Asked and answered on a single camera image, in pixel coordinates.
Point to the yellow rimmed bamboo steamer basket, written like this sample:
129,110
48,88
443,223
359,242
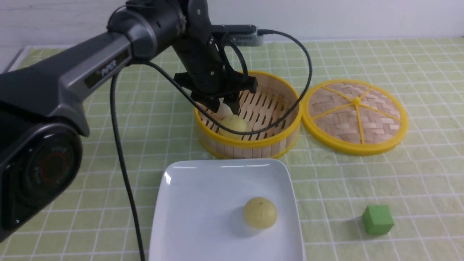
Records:
273,98

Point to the green checkered tablecloth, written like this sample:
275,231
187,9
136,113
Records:
421,180

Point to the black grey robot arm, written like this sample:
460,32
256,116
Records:
42,114

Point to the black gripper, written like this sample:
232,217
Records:
201,50

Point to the green cube block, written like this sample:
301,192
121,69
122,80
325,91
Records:
377,219

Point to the white steamed bun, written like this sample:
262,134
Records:
223,111

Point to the yellow rimmed woven steamer lid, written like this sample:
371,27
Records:
354,117

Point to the yellow steamed bun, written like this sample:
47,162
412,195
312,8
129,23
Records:
235,123
260,213

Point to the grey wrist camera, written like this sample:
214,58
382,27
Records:
238,35

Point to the white square plate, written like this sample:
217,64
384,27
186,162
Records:
199,212

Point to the yellow steamed bun front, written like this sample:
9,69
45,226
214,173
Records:
235,123

